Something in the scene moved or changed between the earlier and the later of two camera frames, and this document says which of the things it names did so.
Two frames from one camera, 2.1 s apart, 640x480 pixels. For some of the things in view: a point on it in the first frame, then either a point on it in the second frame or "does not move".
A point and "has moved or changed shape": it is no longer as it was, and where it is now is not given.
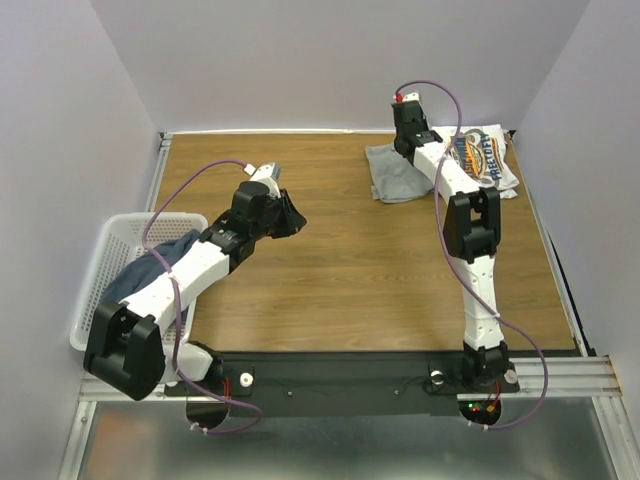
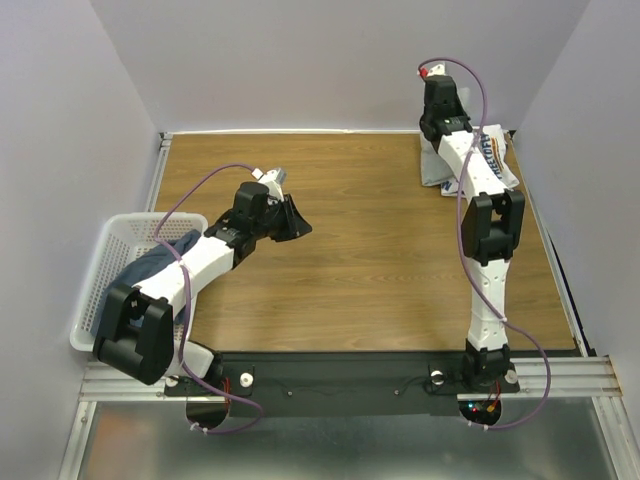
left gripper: [293, 220] does not move
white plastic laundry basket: [121, 236] does not move
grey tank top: [393, 177] has moved or changed shape
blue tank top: [142, 269] does not move
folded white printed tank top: [485, 151] does not move
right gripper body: [409, 116] → [439, 83]
